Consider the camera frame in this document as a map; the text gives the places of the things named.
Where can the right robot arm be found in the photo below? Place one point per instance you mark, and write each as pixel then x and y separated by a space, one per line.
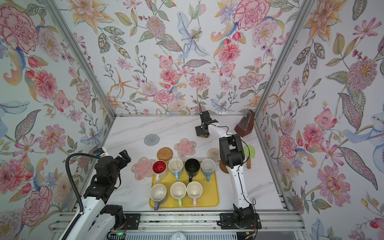
pixel 233 157

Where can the purple handle mug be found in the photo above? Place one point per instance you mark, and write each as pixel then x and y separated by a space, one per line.
pixel 158 194

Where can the pink handle mug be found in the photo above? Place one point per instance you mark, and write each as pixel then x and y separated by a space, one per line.
pixel 194 191

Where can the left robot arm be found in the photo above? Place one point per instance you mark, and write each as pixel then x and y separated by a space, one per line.
pixel 95 219

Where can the grey woven coaster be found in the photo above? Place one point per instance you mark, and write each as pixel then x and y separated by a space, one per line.
pixel 151 139

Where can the red brown metronome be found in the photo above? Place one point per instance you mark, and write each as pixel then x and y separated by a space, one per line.
pixel 246 125

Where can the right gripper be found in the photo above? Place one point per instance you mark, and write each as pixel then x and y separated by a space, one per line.
pixel 199 130

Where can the green handle mug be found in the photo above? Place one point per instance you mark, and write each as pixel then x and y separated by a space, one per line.
pixel 178 192

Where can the brown wooden round coaster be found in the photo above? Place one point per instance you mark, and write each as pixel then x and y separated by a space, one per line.
pixel 223 168

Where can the colourful embroidered coaster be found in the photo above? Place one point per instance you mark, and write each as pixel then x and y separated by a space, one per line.
pixel 214 154

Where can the rattan woven coaster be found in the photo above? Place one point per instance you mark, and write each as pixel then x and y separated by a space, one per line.
pixel 165 154

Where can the aluminium rail base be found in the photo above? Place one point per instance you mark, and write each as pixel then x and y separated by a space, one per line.
pixel 211 221

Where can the black mug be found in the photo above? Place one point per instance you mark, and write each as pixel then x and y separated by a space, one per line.
pixel 192 167

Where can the teal blue mug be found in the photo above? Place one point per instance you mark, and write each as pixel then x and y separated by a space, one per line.
pixel 208 167

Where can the light blue mug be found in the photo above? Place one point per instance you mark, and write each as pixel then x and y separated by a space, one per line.
pixel 176 166

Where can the pink flower coaster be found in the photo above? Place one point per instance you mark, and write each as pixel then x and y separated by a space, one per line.
pixel 143 168
pixel 185 148

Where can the red interior mug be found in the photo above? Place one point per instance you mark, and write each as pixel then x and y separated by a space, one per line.
pixel 160 170

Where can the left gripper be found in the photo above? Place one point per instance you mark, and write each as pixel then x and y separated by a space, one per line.
pixel 126 157

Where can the green spatula wooden handle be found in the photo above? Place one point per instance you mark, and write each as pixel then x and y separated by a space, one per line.
pixel 250 154

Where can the yellow tray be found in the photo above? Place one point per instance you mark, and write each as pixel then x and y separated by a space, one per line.
pixel 210 197

